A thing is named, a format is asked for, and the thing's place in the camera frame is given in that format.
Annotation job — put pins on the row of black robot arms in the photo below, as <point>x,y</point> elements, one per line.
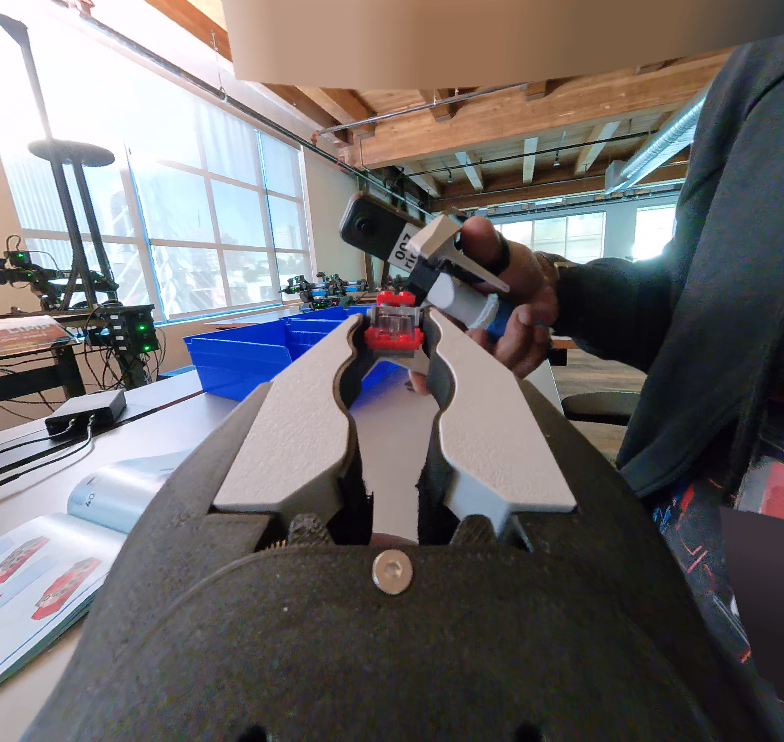
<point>318,289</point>

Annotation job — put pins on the large window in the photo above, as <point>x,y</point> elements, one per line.
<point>184,203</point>

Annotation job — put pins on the grey desk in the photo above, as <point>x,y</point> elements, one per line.
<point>153,433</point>

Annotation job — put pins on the black control box green lights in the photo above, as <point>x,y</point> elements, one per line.
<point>125,329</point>

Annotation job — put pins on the person's right forearm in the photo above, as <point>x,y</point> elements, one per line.
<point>612,307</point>

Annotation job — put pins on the black tripod stand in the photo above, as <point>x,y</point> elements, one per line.
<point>70,153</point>

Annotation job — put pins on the red sign placard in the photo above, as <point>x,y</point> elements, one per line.
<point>30,332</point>

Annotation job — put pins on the black table frame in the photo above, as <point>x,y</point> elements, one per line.
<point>43,381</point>

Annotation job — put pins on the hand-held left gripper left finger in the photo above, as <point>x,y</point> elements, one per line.
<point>288,436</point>

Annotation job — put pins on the person's dark jacket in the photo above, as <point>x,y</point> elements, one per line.
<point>723,264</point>

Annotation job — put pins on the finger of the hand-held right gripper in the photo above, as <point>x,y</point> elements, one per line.
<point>398,359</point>
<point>438,237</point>

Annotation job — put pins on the silver ventilation duct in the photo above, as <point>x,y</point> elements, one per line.
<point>661,136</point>

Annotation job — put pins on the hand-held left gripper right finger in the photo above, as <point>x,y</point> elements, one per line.
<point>502,436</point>

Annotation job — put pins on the pale blue instruction booklet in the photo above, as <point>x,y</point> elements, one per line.
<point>55,558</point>

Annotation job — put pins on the person's right hand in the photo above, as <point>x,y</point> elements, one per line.
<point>527,301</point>

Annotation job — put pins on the red toy brick model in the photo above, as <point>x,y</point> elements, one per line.
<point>395,329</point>

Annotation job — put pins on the blue plastic bin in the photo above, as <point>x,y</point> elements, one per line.
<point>334,312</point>
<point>239,362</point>
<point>312,329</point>

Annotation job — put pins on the black hub box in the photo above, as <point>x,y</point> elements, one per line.
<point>86,408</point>

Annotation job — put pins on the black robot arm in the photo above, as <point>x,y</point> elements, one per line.
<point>24,277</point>

